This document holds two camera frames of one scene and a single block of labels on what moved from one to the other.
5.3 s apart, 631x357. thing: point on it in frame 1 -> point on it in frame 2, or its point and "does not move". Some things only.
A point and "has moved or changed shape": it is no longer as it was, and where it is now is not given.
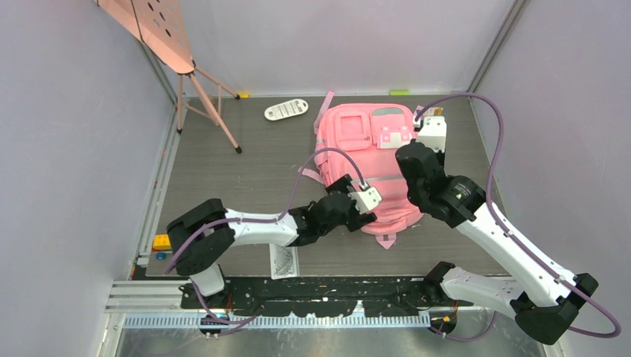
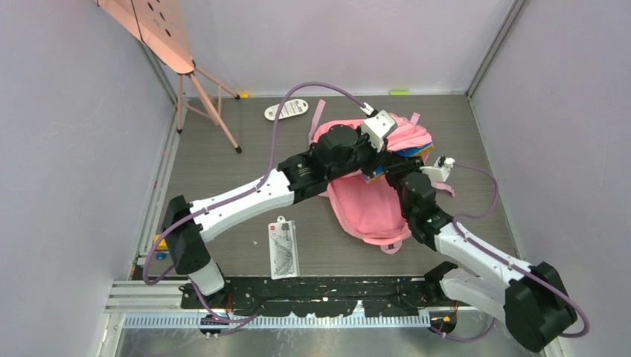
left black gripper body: (352, 219) -> (364, 158)
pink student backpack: (361, 140) has moved or changed shape
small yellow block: (161, 246) does not move
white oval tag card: (286, 109) does not move
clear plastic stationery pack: (284, 262) does not move
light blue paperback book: (434, 111) -> (411, 152)
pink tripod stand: (159, 25) does not move
